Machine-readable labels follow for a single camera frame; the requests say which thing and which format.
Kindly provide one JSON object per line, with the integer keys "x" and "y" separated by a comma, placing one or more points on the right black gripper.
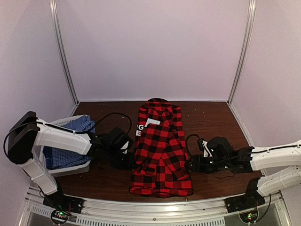
{"x": 198, "y": 166}

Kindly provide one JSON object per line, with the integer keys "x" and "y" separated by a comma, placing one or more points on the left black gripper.
{"x": 127, "y": 164}

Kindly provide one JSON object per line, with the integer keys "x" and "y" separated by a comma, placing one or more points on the red black plaid shirt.
{"x": 160, "y": 152}

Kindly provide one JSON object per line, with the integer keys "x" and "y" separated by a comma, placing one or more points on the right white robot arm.
{"x": 250, "y": 159}

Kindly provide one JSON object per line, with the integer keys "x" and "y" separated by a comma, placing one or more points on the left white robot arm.
{"x": 31, "y": 131}

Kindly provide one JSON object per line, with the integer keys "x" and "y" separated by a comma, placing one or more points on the white plastic laundry basket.
{"x": 68, "y": 170}

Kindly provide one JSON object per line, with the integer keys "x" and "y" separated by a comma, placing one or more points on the blue checkered shirt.
{"x": 59, "y": 158}

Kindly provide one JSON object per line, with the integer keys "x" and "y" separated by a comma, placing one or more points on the right circuit board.
{"x": 249, "y": 217}

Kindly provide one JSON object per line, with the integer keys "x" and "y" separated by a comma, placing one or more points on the circuit board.
{"x": 249, "y": 217}
{"x": 59, "y": 217}

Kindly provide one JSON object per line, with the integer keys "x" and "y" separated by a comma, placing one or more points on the left circuit board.
{"x": 59, "y": 217}

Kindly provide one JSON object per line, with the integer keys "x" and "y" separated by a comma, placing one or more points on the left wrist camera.
{"x": 119, "y": 140}

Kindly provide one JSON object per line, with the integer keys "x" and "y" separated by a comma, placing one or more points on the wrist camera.
{"x": 220, "y": 148}
{"x": 119, "y": 140}

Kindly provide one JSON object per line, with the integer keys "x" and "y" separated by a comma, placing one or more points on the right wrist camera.
{"x": 220, "y": 148}

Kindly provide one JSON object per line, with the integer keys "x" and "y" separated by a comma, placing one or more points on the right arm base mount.
{"x": 249, "y": 200}

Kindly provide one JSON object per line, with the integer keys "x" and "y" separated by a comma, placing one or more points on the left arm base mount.
{"x": 59, "y": 201}

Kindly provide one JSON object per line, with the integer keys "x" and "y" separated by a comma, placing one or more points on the front aluminium frame rail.
{"x": 207, "y": 212}

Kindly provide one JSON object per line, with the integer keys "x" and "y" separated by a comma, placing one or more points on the left aluminium corner post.
{"x": 61, "y": 50}

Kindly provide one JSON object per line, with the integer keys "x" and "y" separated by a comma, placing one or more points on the aluminium corner post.
{"x": 61, "y": 50}
{"x": 250, "y": 18}

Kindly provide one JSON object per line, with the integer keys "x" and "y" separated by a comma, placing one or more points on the right aluminium corner post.
{"x": 250, "y": 18}

